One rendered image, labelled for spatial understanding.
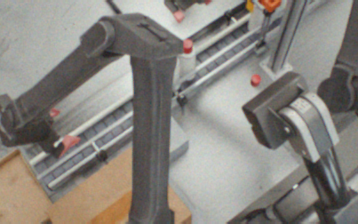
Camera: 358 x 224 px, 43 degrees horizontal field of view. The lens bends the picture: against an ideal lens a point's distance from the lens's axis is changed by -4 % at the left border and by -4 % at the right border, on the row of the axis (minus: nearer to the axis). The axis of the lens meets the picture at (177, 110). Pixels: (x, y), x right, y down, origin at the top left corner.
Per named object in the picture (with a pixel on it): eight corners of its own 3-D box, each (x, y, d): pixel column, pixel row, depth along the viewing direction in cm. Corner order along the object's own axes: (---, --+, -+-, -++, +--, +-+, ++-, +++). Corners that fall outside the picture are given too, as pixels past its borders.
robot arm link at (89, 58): (112, 44, 71) (159, 37, 79) (99, 12, 72) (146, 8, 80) (3, 135, 100) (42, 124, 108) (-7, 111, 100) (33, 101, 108)
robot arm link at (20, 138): (4, 153, 104) (14, 137, 101) (-10, 131, 106) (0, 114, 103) (27, 148, 110) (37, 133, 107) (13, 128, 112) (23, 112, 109)
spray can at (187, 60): (189, 64, 159) (188, 33, 140) (198, 75, 158) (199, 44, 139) (177, 72, 158) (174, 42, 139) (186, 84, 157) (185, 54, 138)
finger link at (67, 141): (75, 116, 120) (48, 120, 112) (90, 137, 118) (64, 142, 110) (62, 134, 123) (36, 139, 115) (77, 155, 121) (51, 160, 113)
